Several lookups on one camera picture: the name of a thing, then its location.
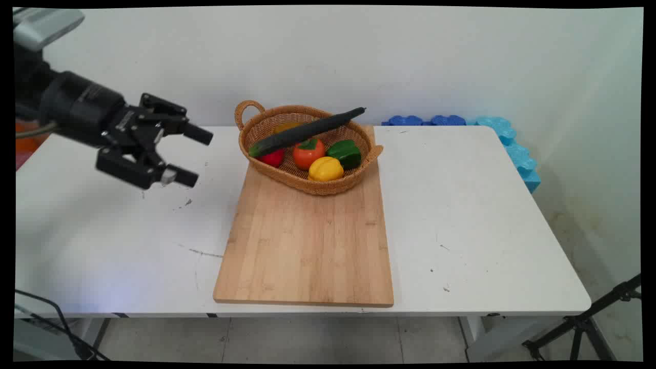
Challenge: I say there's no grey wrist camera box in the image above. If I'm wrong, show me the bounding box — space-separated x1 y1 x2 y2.
13 8 86 52

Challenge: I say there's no straight black cable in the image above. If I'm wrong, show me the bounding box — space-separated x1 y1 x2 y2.
15 306 111 361

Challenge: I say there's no black tripod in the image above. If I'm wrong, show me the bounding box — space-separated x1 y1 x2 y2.
522 274 642 362

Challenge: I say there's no wooden cutting board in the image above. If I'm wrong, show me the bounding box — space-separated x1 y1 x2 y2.
213 126 395 308

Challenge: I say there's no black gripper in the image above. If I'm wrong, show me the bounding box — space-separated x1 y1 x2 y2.
38 71 214 190

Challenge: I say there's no dark green cucumber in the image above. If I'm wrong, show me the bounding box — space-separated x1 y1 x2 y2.
249 107 366 158

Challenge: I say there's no light blue foam mat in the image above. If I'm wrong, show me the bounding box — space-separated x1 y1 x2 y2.
465 116 542 194

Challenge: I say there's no white table leg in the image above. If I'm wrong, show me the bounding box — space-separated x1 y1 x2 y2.
459 315 557 362

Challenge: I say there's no orange object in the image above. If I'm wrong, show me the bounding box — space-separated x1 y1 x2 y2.
15 120 50 154

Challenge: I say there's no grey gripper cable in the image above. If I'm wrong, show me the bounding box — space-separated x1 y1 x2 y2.
15 121 58 140

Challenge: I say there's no woven wicker basket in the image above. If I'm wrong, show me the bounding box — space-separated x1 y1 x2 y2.
235 100 384 196

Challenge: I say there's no orange toy tomato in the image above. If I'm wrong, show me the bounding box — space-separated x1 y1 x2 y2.
293 138 326 171

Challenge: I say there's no curved black cable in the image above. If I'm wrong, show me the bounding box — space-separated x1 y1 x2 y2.
15 290 90 359

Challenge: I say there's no red toy tomato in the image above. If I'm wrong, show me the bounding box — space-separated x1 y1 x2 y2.
258 149 285 169

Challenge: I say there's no green toy bell pepper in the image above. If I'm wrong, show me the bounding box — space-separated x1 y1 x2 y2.
326 139 362 170

